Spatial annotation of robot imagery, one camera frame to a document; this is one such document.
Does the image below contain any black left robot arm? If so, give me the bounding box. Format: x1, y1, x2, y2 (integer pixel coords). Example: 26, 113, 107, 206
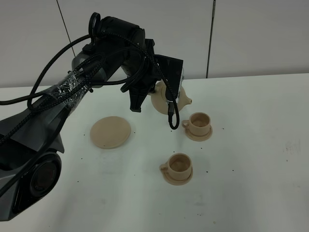
0, 13, 183, 221

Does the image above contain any beige teacup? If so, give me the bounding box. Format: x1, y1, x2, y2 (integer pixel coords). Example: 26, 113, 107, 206
159, 153, 193, 180
182, 112, 211, 137

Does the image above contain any beige near cup saucer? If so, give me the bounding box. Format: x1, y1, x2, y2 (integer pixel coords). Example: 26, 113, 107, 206
162, 171, 193, 186

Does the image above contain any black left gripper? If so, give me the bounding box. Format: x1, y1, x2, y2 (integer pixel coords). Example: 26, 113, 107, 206
128, 39, 183, 112

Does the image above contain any beige teapot saucer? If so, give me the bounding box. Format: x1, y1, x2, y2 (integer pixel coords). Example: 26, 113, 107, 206
90, 116, 131, 149

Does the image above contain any beige far cup saucer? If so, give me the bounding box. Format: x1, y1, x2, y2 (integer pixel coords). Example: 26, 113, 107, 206
185, 126, 213, 142

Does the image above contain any beige far teacup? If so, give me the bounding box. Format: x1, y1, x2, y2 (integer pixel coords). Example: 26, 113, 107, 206
182, 112, 211, 137

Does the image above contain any beige cup saucer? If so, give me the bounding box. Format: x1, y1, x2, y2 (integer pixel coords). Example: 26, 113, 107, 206
162, 171, 193, 186
185, 126, 213, 142

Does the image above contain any beige ceramic teapot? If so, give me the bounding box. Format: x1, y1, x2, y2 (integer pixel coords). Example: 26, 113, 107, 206
149, 81, 192, 115

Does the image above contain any beige near teacup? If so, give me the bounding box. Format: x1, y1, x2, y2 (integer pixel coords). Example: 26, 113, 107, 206
159, 153, 193, 180

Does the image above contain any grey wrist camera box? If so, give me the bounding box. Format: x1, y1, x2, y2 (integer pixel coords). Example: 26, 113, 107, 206
165, 68, 184, 103

